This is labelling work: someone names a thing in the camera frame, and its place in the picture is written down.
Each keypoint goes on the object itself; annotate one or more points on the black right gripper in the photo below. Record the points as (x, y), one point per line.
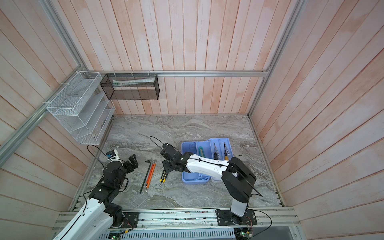
(165, 163)

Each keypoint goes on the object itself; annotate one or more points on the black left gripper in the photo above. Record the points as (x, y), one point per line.
(133, 161)

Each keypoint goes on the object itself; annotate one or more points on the yellow black utility knife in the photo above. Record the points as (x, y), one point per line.
(164, 176)

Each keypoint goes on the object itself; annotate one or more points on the black hex key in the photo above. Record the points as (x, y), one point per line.
(146, 176)

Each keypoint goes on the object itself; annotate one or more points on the red screwdriver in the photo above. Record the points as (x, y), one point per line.
(149, 175)

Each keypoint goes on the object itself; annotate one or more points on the orange screwdriver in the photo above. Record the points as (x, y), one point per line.
(152, 172)

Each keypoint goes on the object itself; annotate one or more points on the black handle screwdriver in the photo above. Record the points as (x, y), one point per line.
(216, 153)

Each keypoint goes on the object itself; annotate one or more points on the blue tool box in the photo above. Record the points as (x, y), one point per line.
(200, 170)

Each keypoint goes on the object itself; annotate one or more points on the teal utility knife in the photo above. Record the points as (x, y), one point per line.
(201, 152)

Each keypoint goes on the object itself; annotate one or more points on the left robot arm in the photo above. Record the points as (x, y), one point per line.
(99, 213)

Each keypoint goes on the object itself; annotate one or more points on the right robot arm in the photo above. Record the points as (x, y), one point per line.
(237, 177)

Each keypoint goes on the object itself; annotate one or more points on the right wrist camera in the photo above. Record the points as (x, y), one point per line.
(168, 151)

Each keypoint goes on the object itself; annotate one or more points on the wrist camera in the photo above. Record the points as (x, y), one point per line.
(168, 151)
(113, 155)

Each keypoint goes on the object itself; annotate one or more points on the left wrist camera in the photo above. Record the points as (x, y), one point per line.
(113, 155)

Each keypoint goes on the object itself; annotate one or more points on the white wire mesh shelf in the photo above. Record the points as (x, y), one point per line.
(84, 113)

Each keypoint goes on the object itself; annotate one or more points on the black wire mesh basket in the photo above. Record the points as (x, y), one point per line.
(120, 87)

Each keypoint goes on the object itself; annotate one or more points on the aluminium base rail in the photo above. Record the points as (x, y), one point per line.
(204, 224)

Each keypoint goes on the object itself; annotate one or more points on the aluminium frame rail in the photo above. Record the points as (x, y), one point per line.
(21, 134)

